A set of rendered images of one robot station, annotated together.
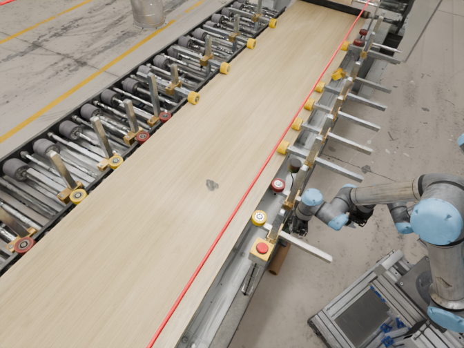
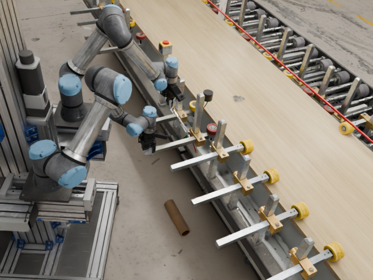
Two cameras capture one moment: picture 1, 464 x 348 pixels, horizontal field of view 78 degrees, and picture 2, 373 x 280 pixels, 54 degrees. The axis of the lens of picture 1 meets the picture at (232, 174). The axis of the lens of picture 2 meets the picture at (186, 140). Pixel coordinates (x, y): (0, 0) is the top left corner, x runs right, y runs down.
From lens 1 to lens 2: 260 cm
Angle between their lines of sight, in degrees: 73
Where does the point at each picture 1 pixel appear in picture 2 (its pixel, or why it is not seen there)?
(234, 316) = (154, 94)
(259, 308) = (152, 182)
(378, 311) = (77, 226)
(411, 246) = not seen: outside the picture
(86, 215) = (251, 53)
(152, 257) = (206, 61)
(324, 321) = (109, 185)
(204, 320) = not seen: hidden behind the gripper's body
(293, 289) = (145, 210)
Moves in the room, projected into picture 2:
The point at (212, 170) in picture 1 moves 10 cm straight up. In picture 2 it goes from (251, 104) to (254, 93)
